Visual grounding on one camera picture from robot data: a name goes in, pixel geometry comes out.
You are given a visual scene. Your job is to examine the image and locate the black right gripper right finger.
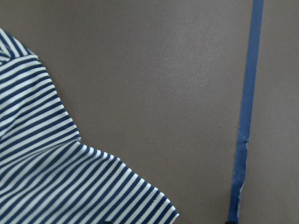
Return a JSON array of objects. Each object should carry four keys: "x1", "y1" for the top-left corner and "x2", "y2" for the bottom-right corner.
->
[{"x1": 225, "y1": 220, "x2": 239, "y2": 224}]

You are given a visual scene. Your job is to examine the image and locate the blue white striped polo shirt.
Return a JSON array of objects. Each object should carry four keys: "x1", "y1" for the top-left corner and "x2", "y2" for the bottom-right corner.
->
[{"x1": 0, "y1": 31, "x2": 179, "y2": 224}]

